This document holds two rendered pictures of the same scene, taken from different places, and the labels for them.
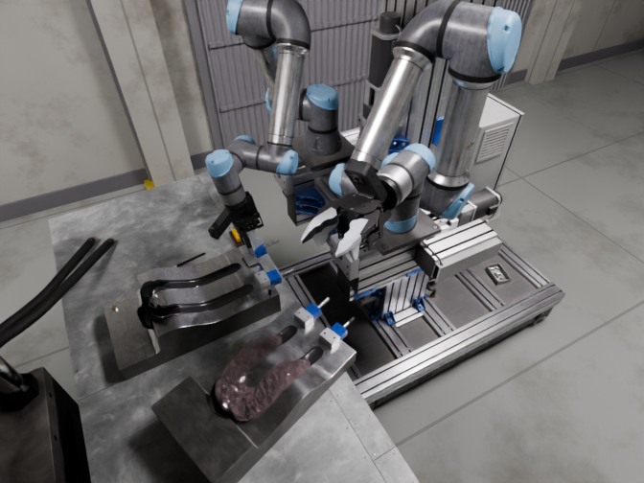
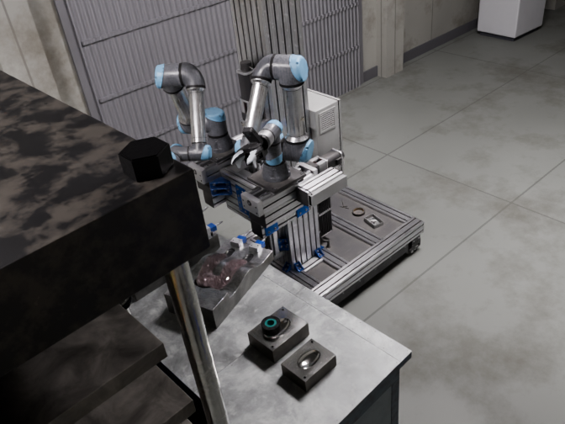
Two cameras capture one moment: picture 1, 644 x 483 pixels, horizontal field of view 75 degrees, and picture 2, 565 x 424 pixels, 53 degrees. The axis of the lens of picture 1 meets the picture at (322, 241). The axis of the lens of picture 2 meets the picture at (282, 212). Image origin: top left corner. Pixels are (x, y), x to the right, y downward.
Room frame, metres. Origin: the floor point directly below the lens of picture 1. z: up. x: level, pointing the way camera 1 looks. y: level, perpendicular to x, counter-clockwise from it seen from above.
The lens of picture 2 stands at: (-1.48, 0.21, 2.55)
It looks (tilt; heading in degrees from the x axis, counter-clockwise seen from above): 34 degrees down; 350
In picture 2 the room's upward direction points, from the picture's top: 7 degrees counter-clockwise
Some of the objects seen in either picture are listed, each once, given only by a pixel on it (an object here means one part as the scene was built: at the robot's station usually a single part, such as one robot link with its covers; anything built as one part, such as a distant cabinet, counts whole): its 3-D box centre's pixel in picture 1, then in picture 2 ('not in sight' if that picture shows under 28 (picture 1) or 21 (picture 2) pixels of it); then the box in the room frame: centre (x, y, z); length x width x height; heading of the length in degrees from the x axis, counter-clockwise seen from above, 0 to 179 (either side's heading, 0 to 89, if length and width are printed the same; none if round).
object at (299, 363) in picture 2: not in sight; (308, 364); (-0.05, -0.07, 0.83); 0.17 x 0.13 x 0.06; 120
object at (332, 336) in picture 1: (339, 330); (260, 244); (0.72, -0.05, 0.86); 0.13 x 0.05 x 0.05; 137
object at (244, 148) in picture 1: (243, 154); (178, 154); (1.10, 0.24, 1.24); 0.11 x 0.11 x 0.08; 72
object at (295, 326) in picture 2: not in sight; (278, 333); (0.13, 0.00, 0.84); 0.20 x 0.15 x 0.07; 120
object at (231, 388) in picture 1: (260, 371); (219, 267); (0.56, 0.17, 0.90); 0.26 x 0.18 x 0.08; 137
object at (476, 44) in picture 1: (458, 126); (293, 110); (0.94, -0.34, 1.41); 0.15 x 0.12 x 0.55; 53
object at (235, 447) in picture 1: (262, 381); (222, 275); (0.56, 0.16, 0.86); 0.50 x 0.26 x 0.11; 137
